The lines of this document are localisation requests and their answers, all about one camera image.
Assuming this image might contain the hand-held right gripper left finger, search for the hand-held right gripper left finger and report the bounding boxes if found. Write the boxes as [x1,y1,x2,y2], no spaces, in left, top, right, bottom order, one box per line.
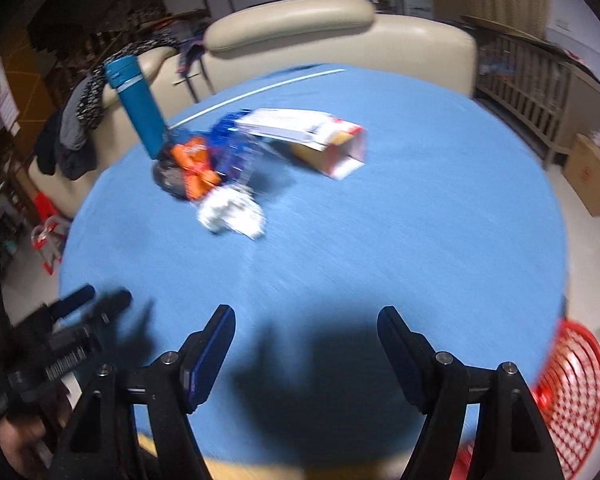
[47,304,237,480]

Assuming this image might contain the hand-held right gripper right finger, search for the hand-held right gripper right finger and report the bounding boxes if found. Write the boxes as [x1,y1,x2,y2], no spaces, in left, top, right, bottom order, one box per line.
[376,306,566,480]

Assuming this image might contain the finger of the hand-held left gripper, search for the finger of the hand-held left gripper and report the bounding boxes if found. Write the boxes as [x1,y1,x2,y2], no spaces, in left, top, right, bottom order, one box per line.
[86,288,133,332]
[40,284,97,323]

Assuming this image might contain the dark bag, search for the dark bag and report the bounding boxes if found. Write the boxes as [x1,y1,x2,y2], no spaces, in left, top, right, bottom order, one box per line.
[151,157,191,201]

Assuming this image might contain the white tissue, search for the white tissue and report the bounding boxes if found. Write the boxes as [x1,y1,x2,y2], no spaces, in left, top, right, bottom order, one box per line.
[196,187,267,242]

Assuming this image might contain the orange snack wrapper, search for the orange snack wrapper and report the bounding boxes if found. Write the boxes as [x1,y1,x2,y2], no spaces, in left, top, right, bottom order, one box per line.
[169,136,218,202]

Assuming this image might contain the red mesh basket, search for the red mesh basket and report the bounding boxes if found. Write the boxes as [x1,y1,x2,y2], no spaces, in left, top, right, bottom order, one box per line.
[455,317,600,480]

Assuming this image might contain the blue foil packet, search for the blue foil packet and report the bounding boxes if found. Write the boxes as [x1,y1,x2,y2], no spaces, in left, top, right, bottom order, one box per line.
[215,135,261,188]

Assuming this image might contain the clear plastic wrapper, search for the clear plastic wrapper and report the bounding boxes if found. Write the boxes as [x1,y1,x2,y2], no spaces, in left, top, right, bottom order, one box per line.
[247,142,293,196]

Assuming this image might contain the white and red carton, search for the white and red carton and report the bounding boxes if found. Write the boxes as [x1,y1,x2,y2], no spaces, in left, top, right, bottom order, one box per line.
[236,108,368,181]

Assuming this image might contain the person's left hand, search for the person's left hand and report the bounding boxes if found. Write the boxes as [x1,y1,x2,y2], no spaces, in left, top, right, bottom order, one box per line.
[0,417,48,480]

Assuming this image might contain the red plastic stool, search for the red plastic stool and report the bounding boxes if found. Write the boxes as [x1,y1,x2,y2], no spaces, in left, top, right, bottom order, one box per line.
[30,192,68,276]

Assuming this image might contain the blue tablecloth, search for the blue tablecloth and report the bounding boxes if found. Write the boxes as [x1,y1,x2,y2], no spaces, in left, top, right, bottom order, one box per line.
[57,62,568,471]

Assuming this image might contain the dark clothes pile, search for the dark clothes pile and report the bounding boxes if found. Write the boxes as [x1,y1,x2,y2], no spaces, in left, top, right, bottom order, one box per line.
[34,77,98,181]

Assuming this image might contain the teal thermos bottle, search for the teal thermos bottle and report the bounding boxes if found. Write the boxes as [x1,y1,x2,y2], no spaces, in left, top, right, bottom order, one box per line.
[104,56,170,159]

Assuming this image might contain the patterned black white cloth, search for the patterned black white cloth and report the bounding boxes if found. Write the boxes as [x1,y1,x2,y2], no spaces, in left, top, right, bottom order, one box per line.
[77,27,181,128]

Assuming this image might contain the brown cardboard box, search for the brown cardboard box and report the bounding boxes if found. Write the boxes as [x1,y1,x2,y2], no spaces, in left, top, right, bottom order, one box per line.
[562,132,600,218]

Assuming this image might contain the dark wooden shelf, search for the dark wooden shelf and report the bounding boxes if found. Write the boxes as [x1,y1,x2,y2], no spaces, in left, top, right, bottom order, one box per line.
[45,0,168,106]

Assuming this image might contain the wooden crib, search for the wooden crib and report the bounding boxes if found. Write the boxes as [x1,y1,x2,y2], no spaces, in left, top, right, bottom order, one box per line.
[472,15,600,168]

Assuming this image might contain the thin white rod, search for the thin white rod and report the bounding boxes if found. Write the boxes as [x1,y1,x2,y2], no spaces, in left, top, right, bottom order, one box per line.
[167,67,347,128]

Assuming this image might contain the beige leather sofa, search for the beige leather sofa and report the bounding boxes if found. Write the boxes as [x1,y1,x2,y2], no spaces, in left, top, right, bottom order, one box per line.
[27,0,478,211]

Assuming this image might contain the wall poster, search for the wall poster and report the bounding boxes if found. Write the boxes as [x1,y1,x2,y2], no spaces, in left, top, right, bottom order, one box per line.
[0,57,21,133]

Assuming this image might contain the purple strap bag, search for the purple strap bag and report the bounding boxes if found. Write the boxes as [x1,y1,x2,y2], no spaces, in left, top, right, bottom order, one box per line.
[175,40,212,102]

